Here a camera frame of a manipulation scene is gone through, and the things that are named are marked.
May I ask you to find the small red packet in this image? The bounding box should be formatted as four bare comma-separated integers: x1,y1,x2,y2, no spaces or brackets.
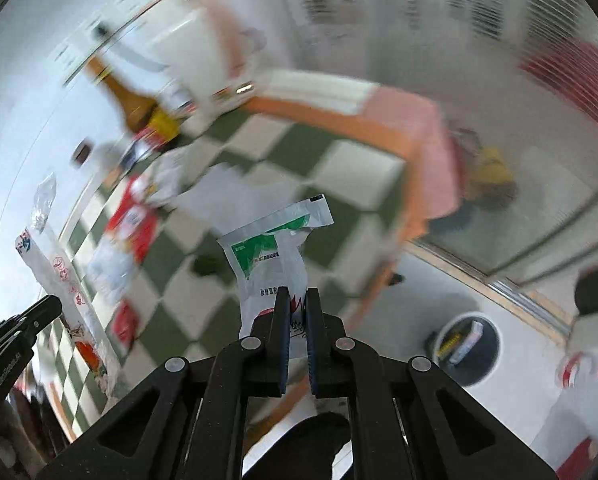
111,300,140,356

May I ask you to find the person's dark fleece clothing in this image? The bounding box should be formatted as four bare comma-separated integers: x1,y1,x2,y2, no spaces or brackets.
241,412,352,480

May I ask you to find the clear water bottle red cap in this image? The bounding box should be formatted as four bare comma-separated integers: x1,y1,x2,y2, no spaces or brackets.
556,350,598,391

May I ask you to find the white pink electric kettle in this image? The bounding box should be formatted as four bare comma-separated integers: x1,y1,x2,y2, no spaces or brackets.
146,0,257,111

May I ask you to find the floral cloth bag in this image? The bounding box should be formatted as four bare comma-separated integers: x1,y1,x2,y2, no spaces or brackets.
554,435,598,476

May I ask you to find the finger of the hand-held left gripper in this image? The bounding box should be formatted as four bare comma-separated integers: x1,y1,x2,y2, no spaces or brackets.
0,295,63,353

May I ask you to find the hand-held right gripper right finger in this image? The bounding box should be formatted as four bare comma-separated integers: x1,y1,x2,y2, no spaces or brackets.
304,287,560,480

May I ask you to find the white bin with black liner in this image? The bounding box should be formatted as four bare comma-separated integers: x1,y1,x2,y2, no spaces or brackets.
425,311,502,388

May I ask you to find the red white snack packet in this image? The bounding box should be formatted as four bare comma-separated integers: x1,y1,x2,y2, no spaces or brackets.
86,176,160,306

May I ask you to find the clear plastic wrapper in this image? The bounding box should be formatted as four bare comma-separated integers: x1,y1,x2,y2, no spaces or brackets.
31,172,58,233

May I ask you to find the long white printed wrapper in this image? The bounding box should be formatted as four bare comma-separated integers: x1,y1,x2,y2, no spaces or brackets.
15,227,122,396

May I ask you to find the frosted glass sliding door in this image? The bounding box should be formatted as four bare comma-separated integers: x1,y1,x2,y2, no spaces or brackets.
259,0,598,286

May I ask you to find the white green printed packet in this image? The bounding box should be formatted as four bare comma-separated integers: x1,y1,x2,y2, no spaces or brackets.
217,194,334,341

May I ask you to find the brown glass bottle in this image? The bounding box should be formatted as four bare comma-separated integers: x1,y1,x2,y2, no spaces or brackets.
86,55,182,143

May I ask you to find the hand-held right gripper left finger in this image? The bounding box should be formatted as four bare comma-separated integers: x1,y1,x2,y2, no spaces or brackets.
36,287,292,480

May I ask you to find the green white checkered tablecloth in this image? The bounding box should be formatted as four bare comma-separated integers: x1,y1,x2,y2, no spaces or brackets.
54,77,460,441

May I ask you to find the pink cloth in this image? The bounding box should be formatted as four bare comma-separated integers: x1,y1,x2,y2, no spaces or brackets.
364,87,462,221

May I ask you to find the white small box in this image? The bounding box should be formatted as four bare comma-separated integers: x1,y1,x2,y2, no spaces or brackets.
449,321,484,363

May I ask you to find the yellow bag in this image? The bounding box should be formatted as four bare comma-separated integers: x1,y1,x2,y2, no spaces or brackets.
466,145,517,201

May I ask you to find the white crumpled paper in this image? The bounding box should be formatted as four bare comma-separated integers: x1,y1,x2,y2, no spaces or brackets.
149,149,190,206

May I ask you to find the small jar with brown lid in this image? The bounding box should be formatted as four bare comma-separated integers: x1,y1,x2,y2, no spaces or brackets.
70,139,98,167

